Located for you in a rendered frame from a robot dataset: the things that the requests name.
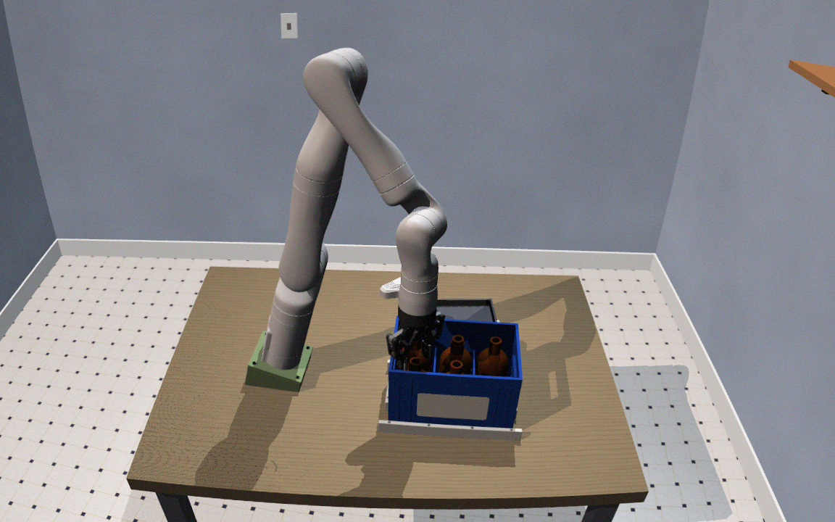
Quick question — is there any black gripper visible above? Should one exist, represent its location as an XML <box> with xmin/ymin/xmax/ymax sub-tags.
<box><xmin>386</xmin><ymin>305</ymin><xmax>445</xmax><ymax>370</ymax></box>

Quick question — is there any blue crate with dividers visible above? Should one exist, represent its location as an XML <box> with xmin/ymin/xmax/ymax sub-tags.
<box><xmin>388</xmin><ymin>319</ymin><xmax>523</xmax><ymax>428</ymax></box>

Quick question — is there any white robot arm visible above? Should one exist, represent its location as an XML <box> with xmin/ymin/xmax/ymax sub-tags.
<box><xmin>262</xmin><ymin>48</ymin><xmax>447</xmax><ymax>370</ymax></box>

